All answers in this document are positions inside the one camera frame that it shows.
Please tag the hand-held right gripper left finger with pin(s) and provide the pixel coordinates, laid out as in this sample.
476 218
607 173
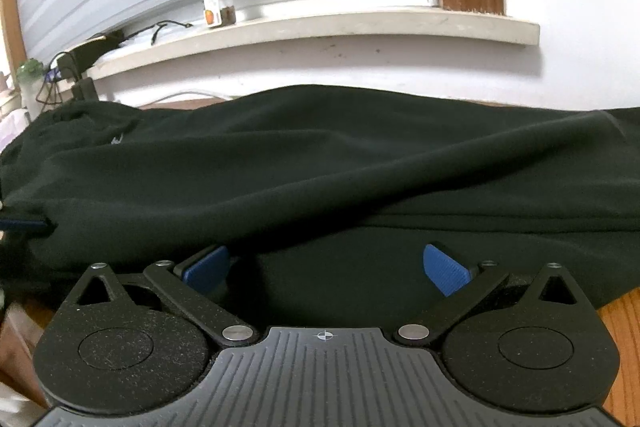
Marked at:
207 269

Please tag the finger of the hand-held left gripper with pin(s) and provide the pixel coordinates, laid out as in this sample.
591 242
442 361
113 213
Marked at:
20 224

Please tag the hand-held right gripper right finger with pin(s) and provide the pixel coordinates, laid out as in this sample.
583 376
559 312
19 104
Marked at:
445 269

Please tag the black fleece garment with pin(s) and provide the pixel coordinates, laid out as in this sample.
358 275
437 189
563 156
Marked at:
325 157

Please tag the green capped bottle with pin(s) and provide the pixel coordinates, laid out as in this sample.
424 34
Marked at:
31 84

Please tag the white window sill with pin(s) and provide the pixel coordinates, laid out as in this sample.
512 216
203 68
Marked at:
350 29

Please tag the glass jar orange label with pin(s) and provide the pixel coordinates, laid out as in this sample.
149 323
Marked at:
217 4

